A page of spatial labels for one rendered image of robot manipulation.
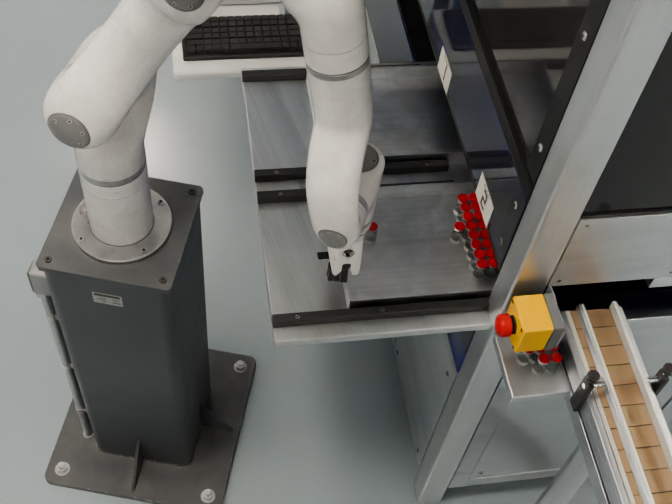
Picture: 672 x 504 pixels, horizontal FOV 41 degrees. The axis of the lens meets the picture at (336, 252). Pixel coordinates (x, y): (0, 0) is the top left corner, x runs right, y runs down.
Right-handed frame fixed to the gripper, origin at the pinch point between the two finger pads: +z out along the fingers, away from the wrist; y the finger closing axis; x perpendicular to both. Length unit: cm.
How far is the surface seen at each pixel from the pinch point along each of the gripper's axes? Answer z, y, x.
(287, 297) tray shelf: 4.4, -2.2, 9.0
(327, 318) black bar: 2.4, -8.4, 2.6
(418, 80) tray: 4, 52, -27
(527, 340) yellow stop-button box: -8.7, -21.7, -28.2
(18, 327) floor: 94, 50, 74
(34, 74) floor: 95, 152, 74
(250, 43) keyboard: 10, 72, 9
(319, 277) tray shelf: 4.3, 1.7, 2.5
